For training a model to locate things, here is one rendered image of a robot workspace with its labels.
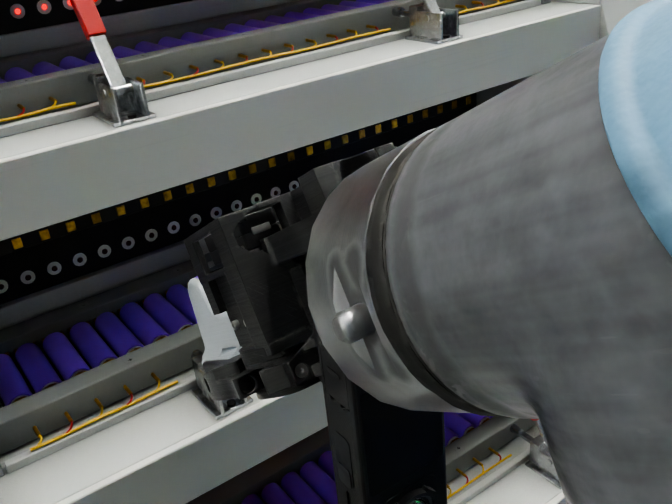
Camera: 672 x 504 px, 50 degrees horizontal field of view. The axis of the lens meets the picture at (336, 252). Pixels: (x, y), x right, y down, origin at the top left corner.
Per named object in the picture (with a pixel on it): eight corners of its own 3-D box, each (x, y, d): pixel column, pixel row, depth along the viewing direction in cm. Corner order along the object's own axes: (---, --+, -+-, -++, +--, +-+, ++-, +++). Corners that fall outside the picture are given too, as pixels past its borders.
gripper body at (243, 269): (305, 197, 39) (437, 126, 28) (365, 348, 39) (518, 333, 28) (172, 245, 35) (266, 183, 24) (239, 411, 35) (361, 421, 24)
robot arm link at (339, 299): (637, 341, 24) (420, 481, 20) (535, 348, 29) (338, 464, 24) (539, 92, 24) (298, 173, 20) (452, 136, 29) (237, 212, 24)
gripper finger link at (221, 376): (251, 335, 41) (326, 319, 33) (263, 364, 41) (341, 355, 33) (175, 369, 38) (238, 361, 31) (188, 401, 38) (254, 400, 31)
